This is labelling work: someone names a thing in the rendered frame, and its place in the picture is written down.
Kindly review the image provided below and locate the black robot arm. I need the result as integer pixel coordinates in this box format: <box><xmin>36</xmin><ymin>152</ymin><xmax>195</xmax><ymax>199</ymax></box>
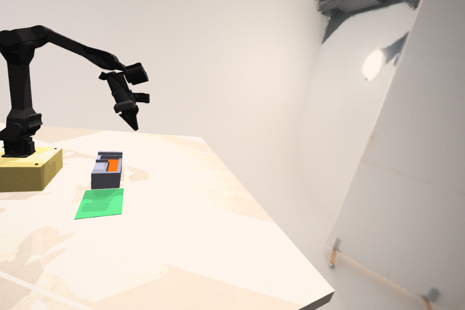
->
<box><xmin>0</xmin><ymin>25</ymin><xmax>149</xmax><ymax>158</ymax></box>

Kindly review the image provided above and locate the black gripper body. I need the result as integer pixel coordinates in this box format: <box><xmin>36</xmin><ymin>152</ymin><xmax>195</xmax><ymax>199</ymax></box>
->
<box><xmin>111</xmin><ymin>86</ymin><xmax>139</xmax><ymax>114</ymax></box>

